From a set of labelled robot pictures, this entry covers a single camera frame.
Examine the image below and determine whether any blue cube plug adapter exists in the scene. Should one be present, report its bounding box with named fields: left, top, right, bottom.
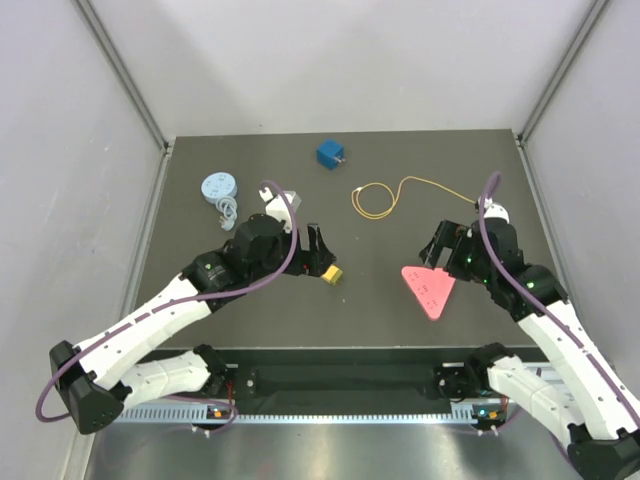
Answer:
left=316, top=139, right=346, bottom=170

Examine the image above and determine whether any pink triangular power strip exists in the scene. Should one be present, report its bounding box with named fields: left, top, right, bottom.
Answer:
left=401, top=266, right=455, bottom=321

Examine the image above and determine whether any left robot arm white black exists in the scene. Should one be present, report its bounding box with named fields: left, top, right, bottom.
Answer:
left=49, top=214, right=336, bottom=435

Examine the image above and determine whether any slotted cable duct rail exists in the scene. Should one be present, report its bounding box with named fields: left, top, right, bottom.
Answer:
left=116, top=403, right=508, bottom=425

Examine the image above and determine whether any yellow two-port USB charger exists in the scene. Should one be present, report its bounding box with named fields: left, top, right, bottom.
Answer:
left=321, top=265, right=344, bottom=285

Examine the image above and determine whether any light blue round power strip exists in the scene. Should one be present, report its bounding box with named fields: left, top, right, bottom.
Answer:
left=200, top=172, right=238, bottom=231

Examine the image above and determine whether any yellow USB cable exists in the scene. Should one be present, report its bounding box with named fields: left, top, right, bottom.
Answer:
left=350, top=175, right=480, bottom=220

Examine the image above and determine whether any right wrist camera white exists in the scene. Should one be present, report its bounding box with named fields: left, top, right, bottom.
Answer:
left=475, top=198, right=510, bottom=224

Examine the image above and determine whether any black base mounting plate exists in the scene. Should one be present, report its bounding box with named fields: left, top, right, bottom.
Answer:
left=169, top=347, right=546, bottom=414

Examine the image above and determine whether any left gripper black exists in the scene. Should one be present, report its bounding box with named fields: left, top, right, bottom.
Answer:
left=248, top=224, right=335, bottom=283

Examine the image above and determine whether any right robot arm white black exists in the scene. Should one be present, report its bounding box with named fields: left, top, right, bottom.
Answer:
left=419, top=218, right=639, bottom=479

